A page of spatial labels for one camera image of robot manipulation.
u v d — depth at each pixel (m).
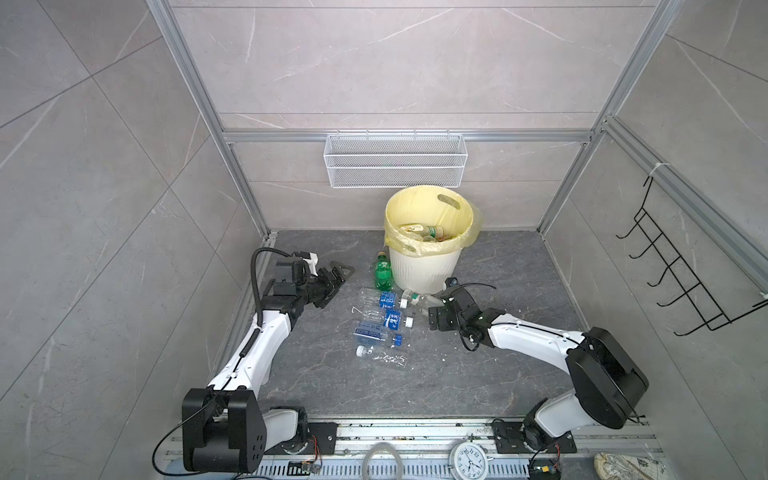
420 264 0.95
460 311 0.68
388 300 0.93
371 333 0.86
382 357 0.84
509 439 0.73
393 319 0.88
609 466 0.67
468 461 0.67
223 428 0.39
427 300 0.95
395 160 1.01
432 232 1.00
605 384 0.43
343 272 0.73
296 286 0.64
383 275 1.01
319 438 0.73
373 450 0.70
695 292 0.64
